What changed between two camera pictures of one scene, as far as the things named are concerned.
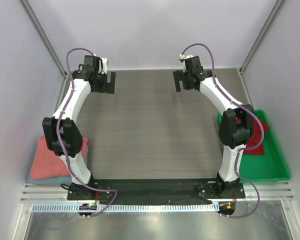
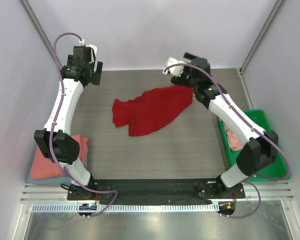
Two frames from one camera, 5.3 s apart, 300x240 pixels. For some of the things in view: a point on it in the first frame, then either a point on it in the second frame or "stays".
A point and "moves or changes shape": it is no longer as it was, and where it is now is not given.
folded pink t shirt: x=47 y=164 stays
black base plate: x=150 y=190 stays
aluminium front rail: x=254 y=192 stays
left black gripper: x=106 y=87 -> x=95 y=77
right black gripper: x=178 y=80 stays
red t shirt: x=255 y=139 moves or changes shape
